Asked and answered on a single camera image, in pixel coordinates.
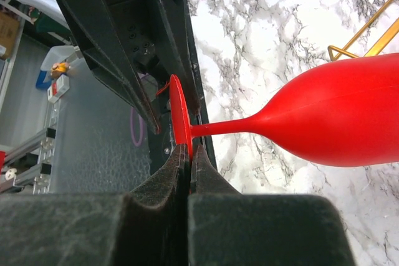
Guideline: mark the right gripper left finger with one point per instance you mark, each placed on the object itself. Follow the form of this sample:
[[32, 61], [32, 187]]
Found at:
[[147, 226]]

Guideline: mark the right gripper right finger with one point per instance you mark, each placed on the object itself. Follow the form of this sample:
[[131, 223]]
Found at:
[[226, 227]]

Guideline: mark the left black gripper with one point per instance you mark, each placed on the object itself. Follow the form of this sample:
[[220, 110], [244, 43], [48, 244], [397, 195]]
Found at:
[[124, 41]]

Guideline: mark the red wine glass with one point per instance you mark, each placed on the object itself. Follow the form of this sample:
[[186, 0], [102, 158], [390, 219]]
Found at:
[[342, 113]]

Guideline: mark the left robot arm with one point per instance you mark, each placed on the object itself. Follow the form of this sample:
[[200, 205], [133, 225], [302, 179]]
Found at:
[[121, 40]]

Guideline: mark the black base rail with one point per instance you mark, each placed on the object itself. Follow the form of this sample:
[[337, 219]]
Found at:
[[187, 107]]

